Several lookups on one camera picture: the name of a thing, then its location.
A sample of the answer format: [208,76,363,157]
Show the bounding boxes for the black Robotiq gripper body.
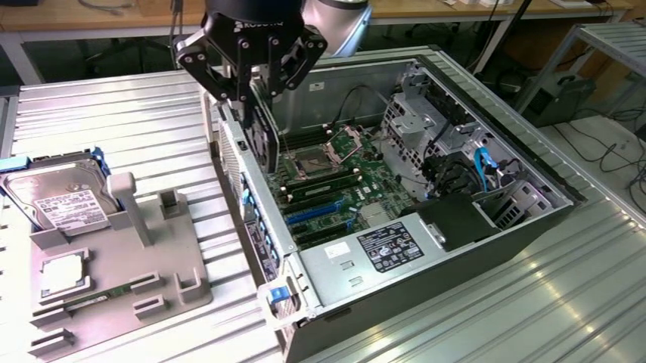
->
[200,0,308,45]

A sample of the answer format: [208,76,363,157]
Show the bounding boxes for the black graphics card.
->
[240,66,283,176]

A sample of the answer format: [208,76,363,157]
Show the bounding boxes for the metal socket cover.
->
[325,126,365,157]

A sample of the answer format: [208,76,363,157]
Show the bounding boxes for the wooden desk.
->
[0,0,632,33]

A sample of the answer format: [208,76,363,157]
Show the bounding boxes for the metal disk bay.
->
[381,89,457,168]

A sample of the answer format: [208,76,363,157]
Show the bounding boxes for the CPU socket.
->
[291,148,332,178]

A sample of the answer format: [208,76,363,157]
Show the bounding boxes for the installed black RAM stick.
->
[284,169,357,191]
[288,175,363,200]

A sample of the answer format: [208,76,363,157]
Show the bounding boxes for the green motherboard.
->
[269,123,423,251]

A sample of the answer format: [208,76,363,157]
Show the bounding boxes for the blue expansion slot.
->
[284,199,345,225]

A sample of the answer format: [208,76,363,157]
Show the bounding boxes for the hard disk in blue carrier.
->
[0,149,116,238]

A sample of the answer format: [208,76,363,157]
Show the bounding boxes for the silver chipset heat sink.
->
[359,205,400,225]

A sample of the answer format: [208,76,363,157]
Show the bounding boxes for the black expansion slot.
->
[293,219,355,247]

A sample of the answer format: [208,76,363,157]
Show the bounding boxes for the black box on floor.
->
[528,75,598,129]

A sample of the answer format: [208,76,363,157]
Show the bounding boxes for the gray plastic parts rack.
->
[26,172,217,360]

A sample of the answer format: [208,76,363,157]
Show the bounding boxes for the gray power supply unit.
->
[296,213,451,308]

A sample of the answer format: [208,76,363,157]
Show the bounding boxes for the silver CPU chip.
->
[38,259,85,294]

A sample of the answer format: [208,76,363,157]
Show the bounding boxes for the green RAM stick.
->
[64,276,153,312]

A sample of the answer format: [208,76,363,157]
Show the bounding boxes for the open black PC case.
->
[200,44,590,363]

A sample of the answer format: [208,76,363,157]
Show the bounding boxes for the black curved wire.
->
[336,85,391,129]

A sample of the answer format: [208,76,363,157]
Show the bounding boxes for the gray cable on desk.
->
[78,0,134,17]

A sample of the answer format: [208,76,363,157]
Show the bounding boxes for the blue wire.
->
[472,145,495,194]

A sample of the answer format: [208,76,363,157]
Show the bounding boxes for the aluminium frame table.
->
[528,22,646,128]

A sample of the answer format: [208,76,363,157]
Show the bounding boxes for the black floor cables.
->
[590,108,646,191]

